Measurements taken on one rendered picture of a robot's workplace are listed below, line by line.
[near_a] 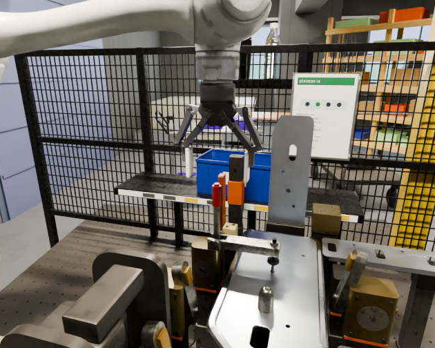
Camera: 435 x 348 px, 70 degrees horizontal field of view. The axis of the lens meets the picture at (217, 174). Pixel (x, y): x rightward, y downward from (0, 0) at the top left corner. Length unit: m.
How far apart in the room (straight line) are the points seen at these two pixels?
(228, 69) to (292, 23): 6.63
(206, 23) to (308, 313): 0.56
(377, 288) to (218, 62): 0.55
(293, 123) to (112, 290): 0.67
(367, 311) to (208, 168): 0.66
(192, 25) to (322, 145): 0.84
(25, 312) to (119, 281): 0.85
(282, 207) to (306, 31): 6.42
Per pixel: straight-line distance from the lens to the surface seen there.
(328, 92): 1.20
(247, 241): 0.76
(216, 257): 0.78
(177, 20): 0.50
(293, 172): 0.96
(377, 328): 0.77
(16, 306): 1.34
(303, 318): 0.69
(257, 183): 1.07
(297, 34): 7.24
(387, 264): 0.91
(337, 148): 1.23
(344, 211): 1.09
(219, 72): 0.64
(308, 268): 0.83
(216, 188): 0.71
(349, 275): 0.70
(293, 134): 0.94
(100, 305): 0.44
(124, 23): 0.53
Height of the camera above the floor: 1.46
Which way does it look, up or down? 18 degrees down
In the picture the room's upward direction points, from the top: straight up
